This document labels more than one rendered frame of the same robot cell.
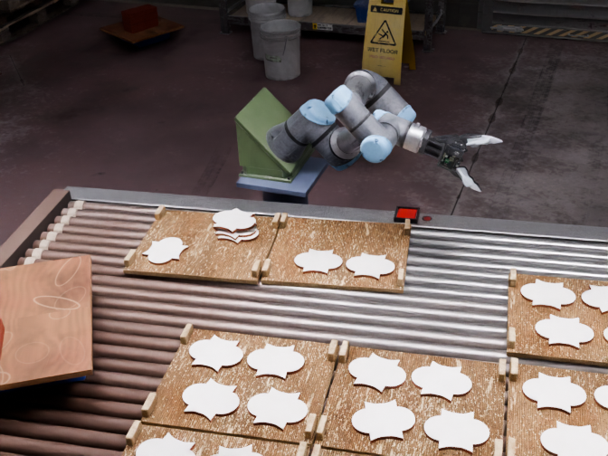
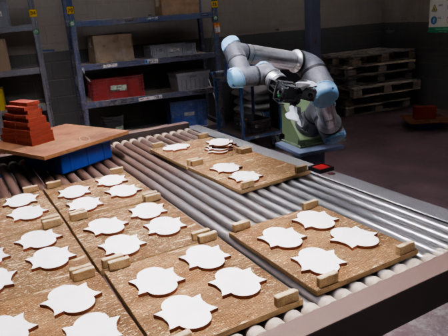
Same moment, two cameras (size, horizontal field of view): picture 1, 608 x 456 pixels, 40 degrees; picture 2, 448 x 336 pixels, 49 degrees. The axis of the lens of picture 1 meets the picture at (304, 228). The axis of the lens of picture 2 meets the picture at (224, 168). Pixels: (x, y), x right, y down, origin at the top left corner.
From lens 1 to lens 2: 1.83 m
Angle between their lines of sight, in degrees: 45
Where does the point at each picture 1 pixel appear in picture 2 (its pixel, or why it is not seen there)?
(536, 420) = (168, 263)
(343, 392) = (120, 211)
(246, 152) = (285, 124)
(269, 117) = not seen: hidden behind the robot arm
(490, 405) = (163, 246)
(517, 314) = (275, 221)
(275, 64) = not seen: outside the picture
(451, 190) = not seen: outside the picture
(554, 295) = (317, 221)
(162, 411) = (55, 189)
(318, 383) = (119, 205)
